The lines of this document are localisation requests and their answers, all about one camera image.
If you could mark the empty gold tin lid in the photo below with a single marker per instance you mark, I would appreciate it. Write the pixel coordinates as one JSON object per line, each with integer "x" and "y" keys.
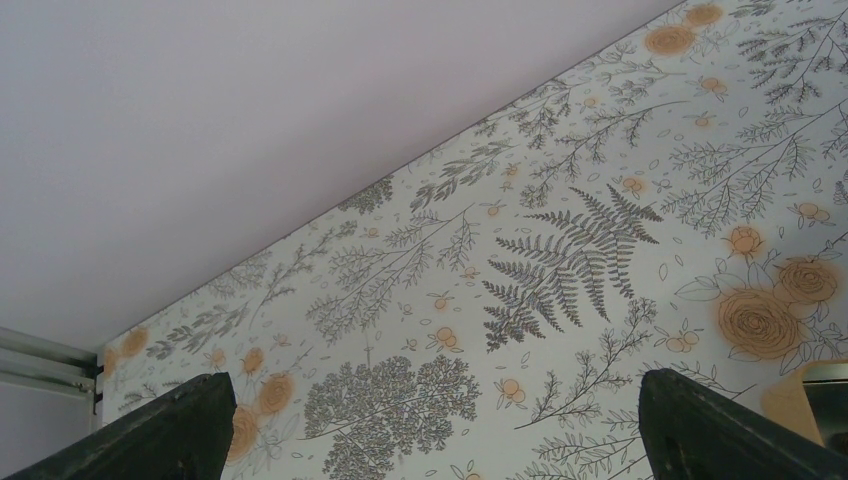
{"x": 812, "y": 402}

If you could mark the aluminium corner frame post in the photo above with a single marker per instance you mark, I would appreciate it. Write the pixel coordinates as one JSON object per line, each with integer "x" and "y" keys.
{"x": 49, "y": 367}

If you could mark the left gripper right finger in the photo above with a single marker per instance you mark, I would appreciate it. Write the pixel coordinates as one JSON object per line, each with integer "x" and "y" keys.
{"x": 692, "y": 432}

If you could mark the floral patterned table mat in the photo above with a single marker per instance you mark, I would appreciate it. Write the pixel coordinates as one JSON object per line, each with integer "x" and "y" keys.
{"x": 677, "y": 200}

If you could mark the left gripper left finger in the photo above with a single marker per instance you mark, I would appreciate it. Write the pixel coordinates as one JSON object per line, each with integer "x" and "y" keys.
{"x": 185, "y": 433}

